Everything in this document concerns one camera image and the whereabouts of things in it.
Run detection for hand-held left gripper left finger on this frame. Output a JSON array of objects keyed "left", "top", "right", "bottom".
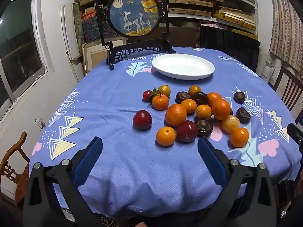
[{"left": 23, "top": 136, "right": 103, "bottom": 227}]

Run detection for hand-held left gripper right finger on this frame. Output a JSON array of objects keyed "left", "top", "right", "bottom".
[{"left": 198, "top": 137, "right": 277, "bottom": 227}]

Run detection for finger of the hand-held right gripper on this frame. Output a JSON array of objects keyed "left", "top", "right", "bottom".
[{"left": 287, "top": 123, "right": 303, "bottom": 146}]

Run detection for dark water chestnut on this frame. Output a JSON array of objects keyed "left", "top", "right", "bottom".
[
  {"left": 175, "top": 91, "right": 190, "bottom": 104},
  {"left": 195, "top": 119, "right": 214, "bottom": 138},
  {"left": 191, "top": 91, "right": 209, "bottom": 106},
  {"left": 233, "top": 92, "right": 246, "bottom": 104},
  {"left": 236, "top": 107, "right": 251, "bottom": 124}
]

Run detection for orange tangerine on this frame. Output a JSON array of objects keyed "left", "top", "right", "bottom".
[
  {"left": 156, "top": 126, "right": 177, "bottom": 146},
  {"left": 180, "top": 99, "right": 197, "bottom": 114},
  {"left": 195, "top": 104, "right": 212, "bottom": 120},
  {"left": 207, "top": 92, "right": 223, "bottom": 107},
  {"left": 230, "top": 128, "right": 250, "bottom": 148},
  {"left": 188, "top": 85, "right": 202, "bottom": 95}
]

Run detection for yellow plum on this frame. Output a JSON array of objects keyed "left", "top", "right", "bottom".
[
  {"left": 158, "top": 85, "right": 171, "bottom": 97},
  {"left": 221, "top": 115, "right": 241, "bottom": 134}
]

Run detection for large orange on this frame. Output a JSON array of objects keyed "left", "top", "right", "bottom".
[
  {"left": 165, "top": 103, "right": 187, "bottom": 127},
  {"left": 212, "top": 99, "right": 231, "bottom": 120}
]

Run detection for leafy tangerine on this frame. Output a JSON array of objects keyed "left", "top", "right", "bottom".
[{"left": 149, "top": 87, "right": 169, "bottom": 111}]

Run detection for white oval plate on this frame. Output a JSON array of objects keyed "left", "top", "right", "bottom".
[{"left": 152, "top": 53, "right": 215, "bottom": 80}]

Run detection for blue printed tablecloth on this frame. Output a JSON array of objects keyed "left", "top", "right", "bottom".
[{"left": 28, "top": 47, "right": 303, "bottom": 218}]

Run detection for slatted wooden chair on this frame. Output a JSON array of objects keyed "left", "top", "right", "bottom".
[{"left": 269, "top": 66, "right": 303, "bottom": 123}]

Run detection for white thermos jug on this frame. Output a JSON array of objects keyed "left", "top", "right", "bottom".
[{"left": 261, "top": 61, "right": 275, "bottom": 83}]

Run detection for carved wooden chair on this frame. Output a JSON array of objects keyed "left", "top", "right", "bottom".
[{"left": 0, "top": 132, "right": 30, "bottom": 206}]

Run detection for patterned curtain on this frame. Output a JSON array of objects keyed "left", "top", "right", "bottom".
[{"left": 269, "top": 0, "right": 303, "bottom": 69}]

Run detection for black flat panel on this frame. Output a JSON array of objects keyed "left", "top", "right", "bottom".
[{"left": 199, "top": 24, "right": 260, "bottom": 73}]

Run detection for window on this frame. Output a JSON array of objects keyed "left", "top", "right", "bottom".
[{"left": 0, "top": 0, "right": 51, "bottom": 114}]

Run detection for round deer picture table screen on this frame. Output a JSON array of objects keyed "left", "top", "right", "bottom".
[{"left": 93, "top": 0, "right": 177, "bottom": 71}]

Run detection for shelf of flat boxes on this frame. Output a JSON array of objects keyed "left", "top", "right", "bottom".
[{"left": 76, "top": 0, "right": 259, "bottom": 37}]

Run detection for framed boards against wall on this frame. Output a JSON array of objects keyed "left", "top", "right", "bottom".
[{"left": 61, "top": 3, "right": 129, "bottom": 76}]

